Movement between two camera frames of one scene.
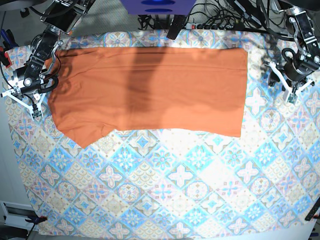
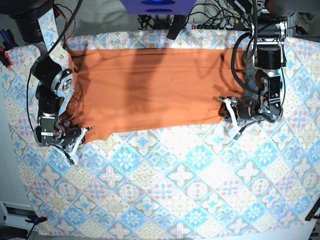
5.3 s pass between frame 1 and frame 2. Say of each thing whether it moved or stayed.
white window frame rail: stayed
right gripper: moved
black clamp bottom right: stayed
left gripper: moved
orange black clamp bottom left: stayed
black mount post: stayed
